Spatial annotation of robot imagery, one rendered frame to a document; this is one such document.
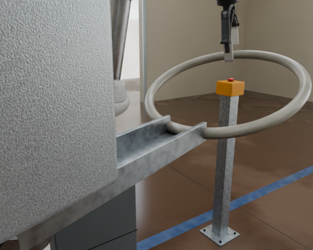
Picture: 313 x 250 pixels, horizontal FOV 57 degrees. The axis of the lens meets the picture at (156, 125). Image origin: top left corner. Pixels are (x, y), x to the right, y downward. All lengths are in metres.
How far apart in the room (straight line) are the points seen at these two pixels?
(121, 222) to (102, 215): 0.12
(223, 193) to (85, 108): 1.71
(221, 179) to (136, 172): 1.46
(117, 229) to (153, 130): 0.84
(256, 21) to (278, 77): 1.49
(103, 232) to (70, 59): 1.19
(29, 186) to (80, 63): 0.14
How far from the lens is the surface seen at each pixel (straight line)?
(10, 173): 0.32
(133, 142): 0.68
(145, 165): 0.55
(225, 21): 1.00
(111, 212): 1.42
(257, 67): 7.87
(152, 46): 6.22
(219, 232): 2.17
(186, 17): 6.76
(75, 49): 0.34
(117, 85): 1.44
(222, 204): 2.04
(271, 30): 7.67
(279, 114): 0.76
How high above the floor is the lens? 1.33
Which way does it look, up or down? 17 degrees down
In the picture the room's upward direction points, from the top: straight up
